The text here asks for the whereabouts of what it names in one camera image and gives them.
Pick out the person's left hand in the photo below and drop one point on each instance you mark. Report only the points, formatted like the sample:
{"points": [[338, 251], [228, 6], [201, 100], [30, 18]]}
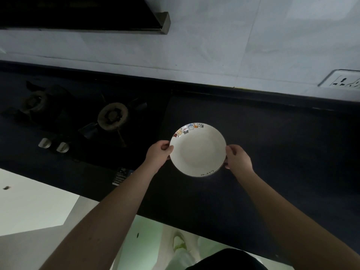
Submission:
{"points": [[159, 157]]}

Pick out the wide white wall socket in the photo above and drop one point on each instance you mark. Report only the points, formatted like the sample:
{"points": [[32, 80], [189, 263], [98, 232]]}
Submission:
{"points": [[343, 80]]}

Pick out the person's right hand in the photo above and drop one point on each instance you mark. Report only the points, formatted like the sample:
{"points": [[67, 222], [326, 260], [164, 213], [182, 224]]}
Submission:
{"points": [[240, 163]]}

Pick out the black glass gas stove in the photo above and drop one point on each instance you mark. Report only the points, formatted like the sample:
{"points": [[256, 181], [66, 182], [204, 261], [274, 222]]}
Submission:
{"points": [[84, 160]]}

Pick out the brass stove knob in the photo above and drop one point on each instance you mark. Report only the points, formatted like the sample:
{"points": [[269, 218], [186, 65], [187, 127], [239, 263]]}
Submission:
{"points": [[44, 143], [62, 147]]}

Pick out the person's right forearm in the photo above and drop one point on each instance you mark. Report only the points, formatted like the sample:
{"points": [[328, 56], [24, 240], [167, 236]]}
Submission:
{"points": [[287, 222]]}

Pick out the person's black shirt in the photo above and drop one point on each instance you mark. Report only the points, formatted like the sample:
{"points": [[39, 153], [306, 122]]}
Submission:
{"points": [[225, 261]]}

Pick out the person's left shoe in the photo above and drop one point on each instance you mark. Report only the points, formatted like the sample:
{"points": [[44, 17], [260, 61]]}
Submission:
{"points": [[179, 243]]}

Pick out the black countertop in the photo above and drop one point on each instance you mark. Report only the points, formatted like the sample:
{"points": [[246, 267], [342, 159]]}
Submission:
{"points": [[281, 154]]}

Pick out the person's white trousers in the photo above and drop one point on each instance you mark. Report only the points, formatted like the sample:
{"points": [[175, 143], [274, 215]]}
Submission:
{"points": [[180, 261]]}

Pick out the person's left forearm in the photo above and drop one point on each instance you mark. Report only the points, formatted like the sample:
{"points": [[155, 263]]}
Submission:
{"points": [[98, 222]]}

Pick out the white plate with cartoon print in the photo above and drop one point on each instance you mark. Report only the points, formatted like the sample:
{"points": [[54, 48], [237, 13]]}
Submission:
{"points": [[198, 151]]}

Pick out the black range hood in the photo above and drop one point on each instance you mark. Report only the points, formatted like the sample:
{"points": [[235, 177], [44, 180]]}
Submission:
{"points": [[70, 11]]}

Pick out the pale green cabinet door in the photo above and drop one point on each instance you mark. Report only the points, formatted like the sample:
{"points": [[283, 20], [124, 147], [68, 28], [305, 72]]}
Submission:
{"points": [[33, 205]]}

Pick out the dark stove label sticker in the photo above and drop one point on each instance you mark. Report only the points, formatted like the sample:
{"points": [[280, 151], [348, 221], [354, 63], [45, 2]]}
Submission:
{"points": [[121, 177]]}

